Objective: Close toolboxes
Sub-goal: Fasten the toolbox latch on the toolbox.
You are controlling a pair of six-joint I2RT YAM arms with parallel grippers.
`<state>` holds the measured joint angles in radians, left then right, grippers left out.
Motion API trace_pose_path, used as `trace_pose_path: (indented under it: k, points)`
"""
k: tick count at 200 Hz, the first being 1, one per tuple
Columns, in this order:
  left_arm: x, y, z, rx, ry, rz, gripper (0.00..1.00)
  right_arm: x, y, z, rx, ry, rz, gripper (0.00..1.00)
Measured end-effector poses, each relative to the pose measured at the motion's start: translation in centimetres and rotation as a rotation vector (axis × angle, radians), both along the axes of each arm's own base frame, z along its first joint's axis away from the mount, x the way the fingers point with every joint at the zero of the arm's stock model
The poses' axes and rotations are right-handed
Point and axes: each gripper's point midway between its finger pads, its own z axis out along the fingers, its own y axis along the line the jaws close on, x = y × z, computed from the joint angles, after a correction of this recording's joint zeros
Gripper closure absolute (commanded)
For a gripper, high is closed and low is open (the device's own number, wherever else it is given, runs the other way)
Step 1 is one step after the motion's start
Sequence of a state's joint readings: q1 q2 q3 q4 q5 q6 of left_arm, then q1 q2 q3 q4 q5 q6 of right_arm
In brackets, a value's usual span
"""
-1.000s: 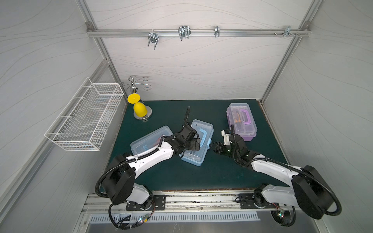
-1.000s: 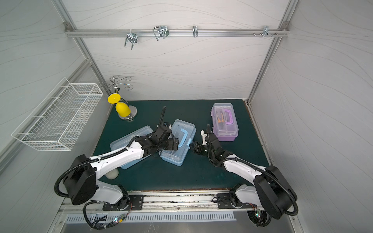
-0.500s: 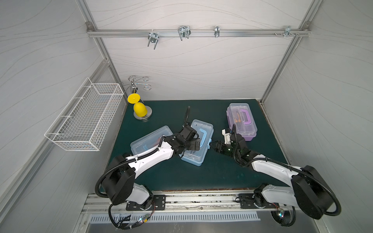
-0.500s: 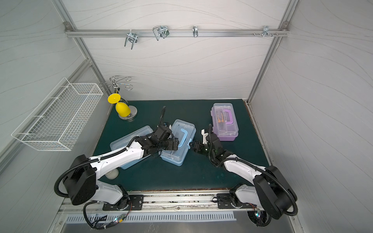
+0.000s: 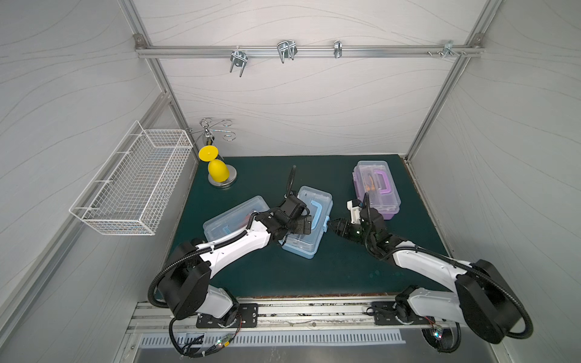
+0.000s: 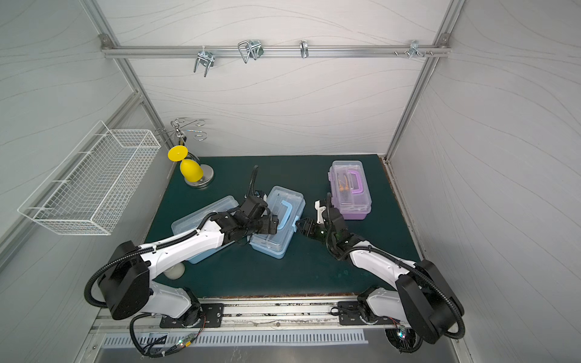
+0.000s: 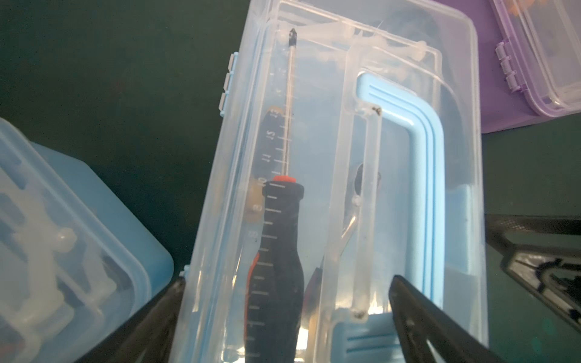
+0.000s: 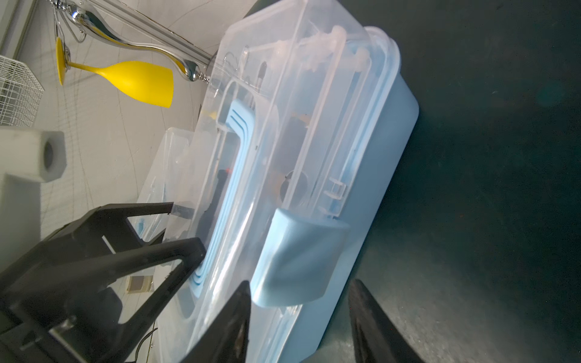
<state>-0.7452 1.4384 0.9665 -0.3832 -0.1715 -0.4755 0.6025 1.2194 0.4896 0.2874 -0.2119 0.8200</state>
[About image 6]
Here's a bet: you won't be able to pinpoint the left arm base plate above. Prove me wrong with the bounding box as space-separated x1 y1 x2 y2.
160 303 224 329

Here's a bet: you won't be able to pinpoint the wire hook rack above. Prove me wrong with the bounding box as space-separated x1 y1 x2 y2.
160 117 208 144

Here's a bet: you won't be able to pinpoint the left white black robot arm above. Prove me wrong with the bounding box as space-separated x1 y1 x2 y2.
84 195 279 327

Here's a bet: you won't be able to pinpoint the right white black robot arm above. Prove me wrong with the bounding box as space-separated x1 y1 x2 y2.
295 206 466 352

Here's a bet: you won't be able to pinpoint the right metal bracket hook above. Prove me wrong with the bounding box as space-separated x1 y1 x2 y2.
393 40 434 59

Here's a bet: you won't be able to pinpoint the aluminium crossbar rail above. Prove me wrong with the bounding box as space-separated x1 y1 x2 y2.
101 43 452 59

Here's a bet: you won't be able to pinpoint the small metal clamp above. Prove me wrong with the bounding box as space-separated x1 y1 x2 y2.
300 40 309 59

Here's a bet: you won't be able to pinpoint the purple clear toolbox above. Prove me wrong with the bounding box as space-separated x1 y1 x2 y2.
328 160 372 220

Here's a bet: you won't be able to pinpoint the left metal hook clamp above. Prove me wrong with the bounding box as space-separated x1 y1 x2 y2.
194 49 215 77

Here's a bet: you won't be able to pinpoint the yellow cone on metal stand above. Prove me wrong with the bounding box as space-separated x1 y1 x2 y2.
167 145 215 188

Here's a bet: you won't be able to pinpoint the right base cable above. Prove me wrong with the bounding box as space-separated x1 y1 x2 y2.
384 327 423 354

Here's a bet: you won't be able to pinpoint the blue clear toolbox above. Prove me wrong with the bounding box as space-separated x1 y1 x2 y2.
171 195 240 265
249 186 306 259

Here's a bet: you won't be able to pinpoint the middle metal hook clamp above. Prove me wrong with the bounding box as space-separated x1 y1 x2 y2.
238 39 264 64

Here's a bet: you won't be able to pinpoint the base cable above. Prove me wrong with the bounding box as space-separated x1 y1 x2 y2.
384 327 423 354
129 312 205 358

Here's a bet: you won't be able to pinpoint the left base cable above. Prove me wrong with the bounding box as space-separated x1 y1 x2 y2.
129 312 205 358

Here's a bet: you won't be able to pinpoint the white wire basket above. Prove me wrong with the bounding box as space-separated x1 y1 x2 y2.
18 121 160 236

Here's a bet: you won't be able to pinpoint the orange black pliers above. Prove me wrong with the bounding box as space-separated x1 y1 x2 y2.
337 172 353 195

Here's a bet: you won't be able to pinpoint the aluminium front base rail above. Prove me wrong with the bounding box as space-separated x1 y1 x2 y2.
89 294 395 334

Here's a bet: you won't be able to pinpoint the metal hook clamp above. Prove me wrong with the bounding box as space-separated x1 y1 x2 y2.
238 39 264 64
194 49 215 77

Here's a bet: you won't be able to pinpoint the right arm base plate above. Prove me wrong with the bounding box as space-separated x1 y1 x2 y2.
330 301 400 326

